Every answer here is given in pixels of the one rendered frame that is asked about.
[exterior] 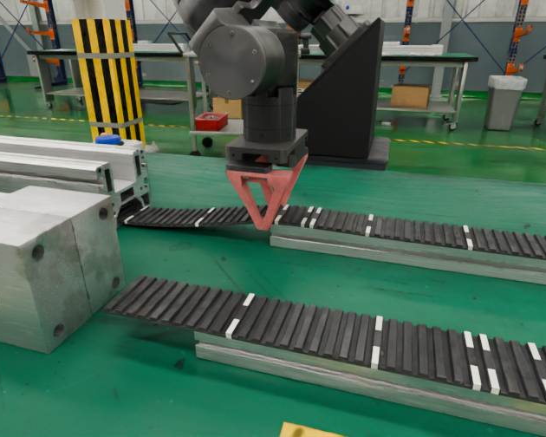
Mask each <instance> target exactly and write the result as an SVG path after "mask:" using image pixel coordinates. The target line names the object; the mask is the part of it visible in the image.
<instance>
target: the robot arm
mask: <svg viewBox="0 0 546 437"><path fill-rule="evenodd" d="M172 2H173V4H174V6H175V8H176V10H177V12H178V13H179V15H180V17H181V18H182V21H183V24H184V25H185V27H186V28H187V29H188V30H189V31H190V33H191V34H192V35H193V37H192V39H191V41H189V46H190V48H191V49H192V51H193V52H194V53H195V54H196V55H197V57H198V59H199V67H200V71H201V75H202V76H203V79H204V81H205V83H206V85H207V86H208V87H209V88H210V90H211V91H212V92H214V93H215V94H216V95H218V96H220V97H222V98H225V99H228V100H240V99H243V124H244V134H243V135H241V136H239V137H238V138H236V139H235V140H233V141H231V142H230V143H228V144H226V145H225V150H226V158H227V159H230V161H229V162H228V163H226V174H227V178H228V179H229V181H230V182H231V183H232V185H233V187H234V188H235V190H236V191H237V193H238V195H239V197H240V198H241V200H242V201H243V202H244V204H245V206H246V208H247V210H248V212H249V214H250V216H251V218H252V220H253V222H254V224H255V226H256V228H257V229H258V230H265V231H268V230H269V229H270V227H271V225H272V223H273V220H274V218H275V216H276V213H277V211H278V208H279V206H280V205H282V206H285V204H286V202H287V200H288V198H289V195H290V193H291V191H292V189H293V187H294V185H295V183H296V180H297V178H298V176H299V174H300V172H301V170H302V168H303V166H304V164H305V161H306V159H307V158H308V148H307V147H306V146H305V141H308V130H307V129H300V128H296V99H297V86H296V85H297V63H298V33H300V32H301V31H302V30H303V29H305V28H306V27H307V26H308V25H309V24H310V23H311V24H312V25H313V27H312V30H311V31H310V32H311V34H312V35H313V36H314V37H315V38H316V39H317V41H318V42H319V43H320V45H319V46H318V47H319V48H320V49H321V50H322V51H323V53H324V54H325V55H326V56H327V57H328V59H327V60H326V61H325V62H324V63H323V64H322V65H321V67H322V68H323V69H324V70H325V69H326V68H327V67H328V66H329V65H330V64H331V63H332V62H333V61H334V60H335V59H336V58H337V57H338V56H339V55H340V54H341V53H342V52H343V51H344V50H345V49H346V48H347V47H348V46H349V45H350V44H351V43H352V42H353V41H354V40H355V39H356V38H357V37H358V36H359V35H360V34H361V33H362V32H363V31H364V30H366V29H367V26H368V25H369V24H371V23H370V22H369V21H368V20H366V21H365V22H364V23H363V24H362V25H361V26H360V25H359V24H358V23H357V22H356V21H355V20H354V19H353V18H352V17H351V16H350V15H348V16H347V15H346V13H345V12H344V11H343V10H342V9H341V7H340V6H339V5H338V4H337V3H335V2H334V0H172ZM270 7H272V8H273V9H274V10H275V11H276V12H277V14H278V15H279V16H280V17H281V18H282V19H283V20H284V21H285V22H286V23H287V24H288V25H289V26H290V27H291V29H282V28H280V27H279V26H278V24H277V21H266V20H260V19H261V18H262V17H263V16H264V14H265V13H266V12H267V11H268V10H269V8H270ZM293 30H294V31H296V32H297V33H293ZM272 165H273V166H282V167H291V171H286V170H276V169H272ZM247 182H254V183H260V185H261V187H262V190H263V194H264V197H265V199H266V201H267V204H268V206H269V207H268V210H267V212H266V214H265V217H264V218H263V217H262V216H261V214H260V212H259V211H258V208H257V205H256V202H255V200H254V199H253V196H252V194H251V192H250V188H249V187H248V184H247ZM272 187H274V192H273V190H272Z"/></svg>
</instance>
